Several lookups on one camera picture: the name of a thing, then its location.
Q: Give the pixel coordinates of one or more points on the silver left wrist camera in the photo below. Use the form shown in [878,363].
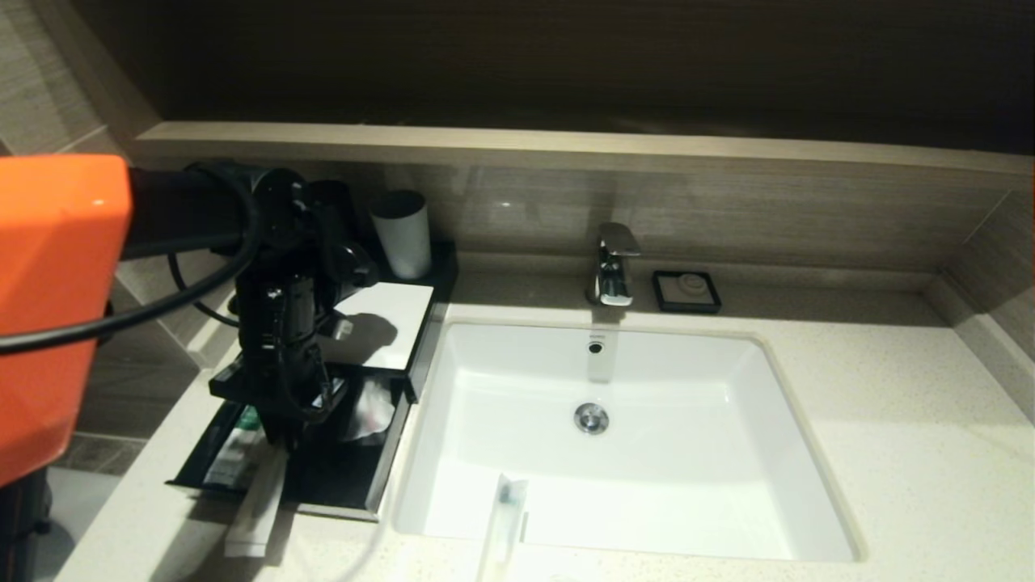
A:
[344,329]

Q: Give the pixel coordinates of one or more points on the translucent shower cap packet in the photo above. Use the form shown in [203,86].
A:
[372,412]

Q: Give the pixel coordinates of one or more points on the white cup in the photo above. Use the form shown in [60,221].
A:
[403,241]

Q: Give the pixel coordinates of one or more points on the wooden wall shelf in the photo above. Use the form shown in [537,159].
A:
[566,148]

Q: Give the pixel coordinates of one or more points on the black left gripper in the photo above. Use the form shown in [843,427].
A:
[279,388]

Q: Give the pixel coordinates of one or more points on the round white soap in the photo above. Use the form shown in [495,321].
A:
[690,284]

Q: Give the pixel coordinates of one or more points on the toothbrush packet dark bristles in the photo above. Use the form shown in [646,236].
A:
[501,533]

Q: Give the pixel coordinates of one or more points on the chrome faucet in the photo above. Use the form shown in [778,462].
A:
[612,275]

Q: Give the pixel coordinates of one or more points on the black cup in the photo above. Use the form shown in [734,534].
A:
[338,194]

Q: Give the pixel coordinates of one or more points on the black and orange left arm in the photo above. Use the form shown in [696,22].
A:
[65,283]

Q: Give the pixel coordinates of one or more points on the white packet green print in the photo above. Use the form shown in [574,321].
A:
[259,509]

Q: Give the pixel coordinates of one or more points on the white sink basin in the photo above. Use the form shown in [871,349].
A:
[687,453]

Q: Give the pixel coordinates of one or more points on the black box drawer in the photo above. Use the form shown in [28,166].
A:
[340,485]

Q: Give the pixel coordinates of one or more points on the chrome drain plug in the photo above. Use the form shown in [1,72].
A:
[591,419]

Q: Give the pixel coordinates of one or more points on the black square soap dish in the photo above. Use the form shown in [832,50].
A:
[669,297]

